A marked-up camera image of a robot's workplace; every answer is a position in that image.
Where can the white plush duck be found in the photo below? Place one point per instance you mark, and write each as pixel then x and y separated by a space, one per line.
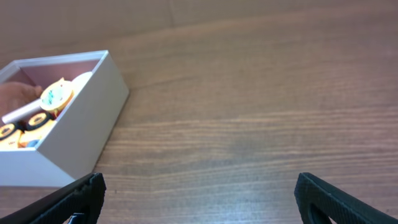
pixel 80 81

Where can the brown plush toy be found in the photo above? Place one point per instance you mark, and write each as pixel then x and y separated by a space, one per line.
pixel 15 95

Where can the yellow cat rattle drum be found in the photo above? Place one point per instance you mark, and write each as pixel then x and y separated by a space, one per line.
pixel 54 99

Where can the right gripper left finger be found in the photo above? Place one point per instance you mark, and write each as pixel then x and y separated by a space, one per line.
pixel 79 202

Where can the yellow toy crane truck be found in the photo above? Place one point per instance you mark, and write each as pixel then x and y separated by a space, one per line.
pixel 28 133

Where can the white box pink interior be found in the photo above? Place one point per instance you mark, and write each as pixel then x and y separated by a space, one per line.
pixel 73 146

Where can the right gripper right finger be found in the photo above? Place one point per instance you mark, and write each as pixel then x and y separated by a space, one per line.
pixel 322 203

